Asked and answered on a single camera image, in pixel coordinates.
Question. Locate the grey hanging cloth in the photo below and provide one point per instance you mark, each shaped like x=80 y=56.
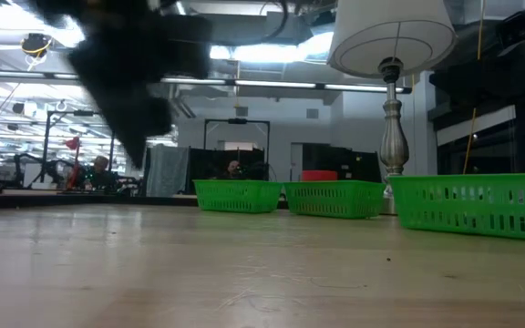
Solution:
x=167 y=171

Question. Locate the red clamp object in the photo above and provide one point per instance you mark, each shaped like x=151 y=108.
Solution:
x=73 y=143

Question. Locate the green plastic basket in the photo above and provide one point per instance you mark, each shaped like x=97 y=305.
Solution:
x=237 y=196
x=335 y=200
x=426 y=214

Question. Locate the black aluminium table frame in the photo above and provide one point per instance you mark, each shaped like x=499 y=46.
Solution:
x=62 y=199

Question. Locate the ceiling strip light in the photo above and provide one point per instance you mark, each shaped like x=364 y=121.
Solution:
x=271 y=84

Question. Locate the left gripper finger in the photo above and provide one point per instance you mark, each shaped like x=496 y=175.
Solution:
x=140 y=141

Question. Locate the person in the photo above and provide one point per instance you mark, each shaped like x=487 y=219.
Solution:
x=100 y=164
x=233 y=167

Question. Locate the white shade silver table lamp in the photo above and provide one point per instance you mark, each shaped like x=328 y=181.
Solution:
x=390 y=36

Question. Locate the black stand frame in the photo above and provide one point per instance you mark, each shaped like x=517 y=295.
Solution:
x=237 y=121
x=82 y=113

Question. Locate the black partition panel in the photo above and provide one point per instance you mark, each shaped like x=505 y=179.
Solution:
x=349 y=161

